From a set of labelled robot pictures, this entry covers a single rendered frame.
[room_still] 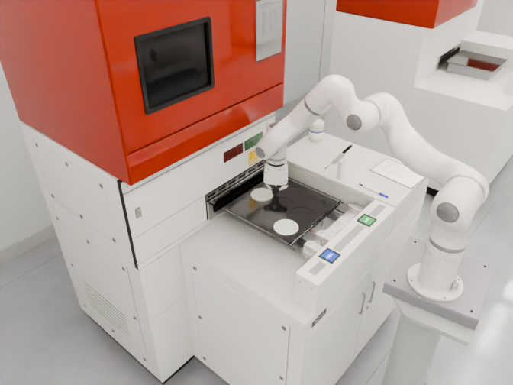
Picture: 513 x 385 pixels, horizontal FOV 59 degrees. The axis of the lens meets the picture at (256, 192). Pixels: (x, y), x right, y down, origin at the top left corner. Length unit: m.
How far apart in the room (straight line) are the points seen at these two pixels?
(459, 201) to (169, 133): 0.92
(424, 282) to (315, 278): 0.39
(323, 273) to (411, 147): 0.50
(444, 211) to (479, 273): 0.47
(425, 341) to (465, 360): 0.86
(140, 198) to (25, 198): 1.67
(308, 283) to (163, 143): 0.66
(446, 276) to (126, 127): 1.14
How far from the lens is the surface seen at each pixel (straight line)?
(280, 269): 1.75
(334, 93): 1.56
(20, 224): 3.29
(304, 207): 1.92
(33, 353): 2.77
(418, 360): 1.96
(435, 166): 1.52
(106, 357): 2.62
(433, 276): 1.66
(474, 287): 1.79
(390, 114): 1.56
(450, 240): 1.56
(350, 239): 1.70
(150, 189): 1.65
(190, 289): 2.02
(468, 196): 1.46
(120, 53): 1.36
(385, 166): 2.14
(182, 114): 1.56
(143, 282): 1.85
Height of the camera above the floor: 2.05
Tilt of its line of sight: 35 degrees down
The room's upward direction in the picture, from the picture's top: straight up
